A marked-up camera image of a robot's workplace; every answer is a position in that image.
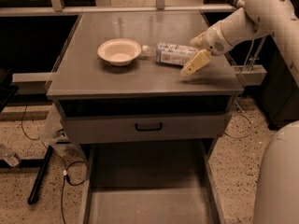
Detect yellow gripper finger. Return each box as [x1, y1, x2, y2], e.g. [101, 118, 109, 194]
[190, 33, 206, 49]
[180, 49, 212, 77]

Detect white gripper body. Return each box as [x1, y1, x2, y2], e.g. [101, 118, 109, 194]
[203, 22, 233, 56]

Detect blue label plastic bottle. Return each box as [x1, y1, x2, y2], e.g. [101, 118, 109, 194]
[142, 42, 198, 66]

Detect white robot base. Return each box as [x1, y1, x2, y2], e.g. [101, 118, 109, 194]
[253, 121, 299, 224]

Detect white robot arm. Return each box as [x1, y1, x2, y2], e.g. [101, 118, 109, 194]
[180, 0, 299, 83]

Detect grey drawer cabinet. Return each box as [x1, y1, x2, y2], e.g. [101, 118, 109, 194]
[45, 10, 245, 161]

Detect grey upper drawer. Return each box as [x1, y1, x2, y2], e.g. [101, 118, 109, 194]
[61, 112, 232, 145]

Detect open grey lower drawer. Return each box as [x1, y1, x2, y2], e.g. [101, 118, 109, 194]
[78, 140, 226, 224]

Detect white paper bowl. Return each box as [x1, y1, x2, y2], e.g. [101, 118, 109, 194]
[97, 38, 142, 66]

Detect dark cabinet at right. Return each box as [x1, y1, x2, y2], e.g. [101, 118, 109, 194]
[257, 36, 299, 130]

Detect black floor bar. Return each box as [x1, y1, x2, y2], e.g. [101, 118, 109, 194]
[27, 146, 53, 205]

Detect clear plastic object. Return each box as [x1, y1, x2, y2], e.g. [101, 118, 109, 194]
[0, 144, 21, 167]

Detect white power cable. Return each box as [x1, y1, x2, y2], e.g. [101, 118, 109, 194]
[242, 39, 260, 70]

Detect grey metal rail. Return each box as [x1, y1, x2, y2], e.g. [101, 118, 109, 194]
[0, 4, 235, 17]

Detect black drawer handle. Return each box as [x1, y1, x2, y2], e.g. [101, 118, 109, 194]
[135, 122, 163, 132]

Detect black floor cable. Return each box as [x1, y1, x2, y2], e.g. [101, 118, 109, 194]
[20, 103, 87, 224]

